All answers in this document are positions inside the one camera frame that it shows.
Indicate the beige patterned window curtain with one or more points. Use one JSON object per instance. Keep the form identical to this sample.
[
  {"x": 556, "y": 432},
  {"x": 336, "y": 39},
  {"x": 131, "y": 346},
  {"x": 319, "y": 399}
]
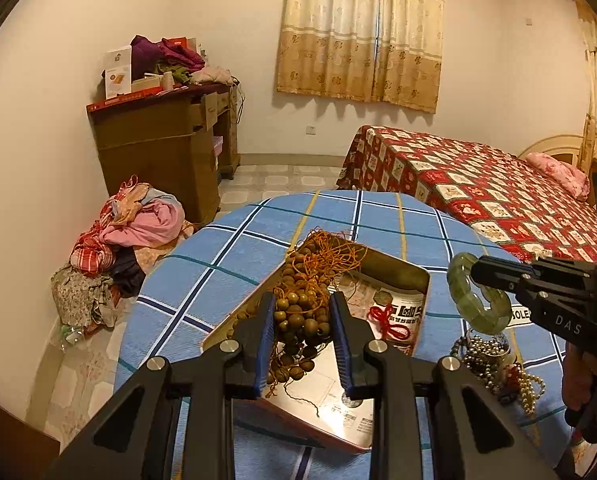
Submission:
[{"x": 358, "y": 30}]

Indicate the clear plastic bottle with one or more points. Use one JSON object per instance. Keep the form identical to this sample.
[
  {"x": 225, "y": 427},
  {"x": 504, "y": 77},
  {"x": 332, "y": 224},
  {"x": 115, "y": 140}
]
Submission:
[{"x": 71, "y": 337}]

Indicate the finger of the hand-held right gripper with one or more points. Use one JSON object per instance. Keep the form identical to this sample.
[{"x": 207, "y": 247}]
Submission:
[
  {"x": 503, "y": 269},
  {"x": 548, "y": 296}
]

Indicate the bed with red patchwork cover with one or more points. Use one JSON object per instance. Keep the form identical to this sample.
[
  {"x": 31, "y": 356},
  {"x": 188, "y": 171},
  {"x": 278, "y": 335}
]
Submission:
[{"x": 478, "y": 190}]

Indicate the white printed carton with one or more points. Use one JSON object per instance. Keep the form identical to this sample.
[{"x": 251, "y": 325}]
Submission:
[{"x": 118, "y": 70}]

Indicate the brown cardboard sheet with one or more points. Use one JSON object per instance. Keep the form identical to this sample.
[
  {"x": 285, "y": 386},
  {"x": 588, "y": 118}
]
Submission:
[{"x": 153, "y": 170}]

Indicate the pile of clothes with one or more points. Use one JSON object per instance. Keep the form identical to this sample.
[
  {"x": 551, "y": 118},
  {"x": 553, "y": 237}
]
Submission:
[{"x": 128, "y": 240}]

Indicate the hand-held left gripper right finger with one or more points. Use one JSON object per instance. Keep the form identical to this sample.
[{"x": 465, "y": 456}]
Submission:
[{"x": 342, "y": 355}]

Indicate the white wall socket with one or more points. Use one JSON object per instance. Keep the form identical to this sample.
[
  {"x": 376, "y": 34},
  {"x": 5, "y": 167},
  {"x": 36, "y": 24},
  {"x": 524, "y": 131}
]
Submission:
[{"x": 310, "y": 129}]

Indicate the pink pillow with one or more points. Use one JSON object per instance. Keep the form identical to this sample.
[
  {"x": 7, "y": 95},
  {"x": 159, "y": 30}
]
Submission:
[{"x": 561, "y": 172}]

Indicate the flat red box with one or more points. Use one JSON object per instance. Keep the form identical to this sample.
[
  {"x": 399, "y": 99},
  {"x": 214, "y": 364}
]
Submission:
[{"x": 128, "y": 99}]

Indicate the rectangular metal tin box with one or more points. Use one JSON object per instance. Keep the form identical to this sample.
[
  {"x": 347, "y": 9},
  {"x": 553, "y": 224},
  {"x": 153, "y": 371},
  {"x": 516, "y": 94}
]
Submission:
[{"x": 393, "y": 265}]

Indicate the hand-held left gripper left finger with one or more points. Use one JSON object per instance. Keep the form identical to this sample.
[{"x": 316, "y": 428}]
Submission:
[{"x": 266, "y": 345}]

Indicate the magenta cloth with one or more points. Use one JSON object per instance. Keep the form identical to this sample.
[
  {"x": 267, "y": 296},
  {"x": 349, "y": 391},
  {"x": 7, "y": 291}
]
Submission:
[{"x": 181, "y": 55}]

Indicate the person's right hand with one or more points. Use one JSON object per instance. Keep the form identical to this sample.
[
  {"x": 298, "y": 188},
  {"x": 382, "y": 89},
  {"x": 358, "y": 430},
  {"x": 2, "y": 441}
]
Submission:
[{"x": 577, "y": 380}]

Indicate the olive green cloth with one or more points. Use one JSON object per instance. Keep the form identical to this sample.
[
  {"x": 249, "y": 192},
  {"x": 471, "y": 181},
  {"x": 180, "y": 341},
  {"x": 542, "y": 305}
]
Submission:
[{"x": 176, "y": 74}]

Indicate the blue plaid tablecloth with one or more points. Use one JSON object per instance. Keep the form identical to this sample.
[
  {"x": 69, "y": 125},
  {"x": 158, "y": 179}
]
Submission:
[{"x": 238, "y": 255}]

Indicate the small cream cup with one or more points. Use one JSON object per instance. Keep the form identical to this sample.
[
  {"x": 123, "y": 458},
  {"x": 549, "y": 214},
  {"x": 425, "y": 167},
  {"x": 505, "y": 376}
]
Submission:
[{"x": 167, "y": 81}]

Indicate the purple cloth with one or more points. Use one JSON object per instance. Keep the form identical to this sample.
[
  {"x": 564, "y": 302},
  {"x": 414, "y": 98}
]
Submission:
[{"x": 146, "y": 57}]

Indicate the brown wooden board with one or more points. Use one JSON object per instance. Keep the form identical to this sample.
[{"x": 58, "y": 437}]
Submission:
[{"x": 8, "y": 440}]

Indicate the cream curved headboard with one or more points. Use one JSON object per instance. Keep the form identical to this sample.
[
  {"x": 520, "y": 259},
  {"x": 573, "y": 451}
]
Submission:
[{"x": 553, "y": 142}]

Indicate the printed paper packet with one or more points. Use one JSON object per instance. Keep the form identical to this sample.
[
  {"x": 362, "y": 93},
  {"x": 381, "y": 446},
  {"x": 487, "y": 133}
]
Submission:
[{"x": 403, "y": 312}]

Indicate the green jade bangle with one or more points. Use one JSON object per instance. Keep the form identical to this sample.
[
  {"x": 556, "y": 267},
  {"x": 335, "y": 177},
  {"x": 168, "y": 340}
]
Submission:
[{"x": 471, "y": 305}]

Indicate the light pink cloth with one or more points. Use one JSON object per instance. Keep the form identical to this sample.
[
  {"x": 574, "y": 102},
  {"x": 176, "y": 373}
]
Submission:
[{"x": 211, "y": 76}]

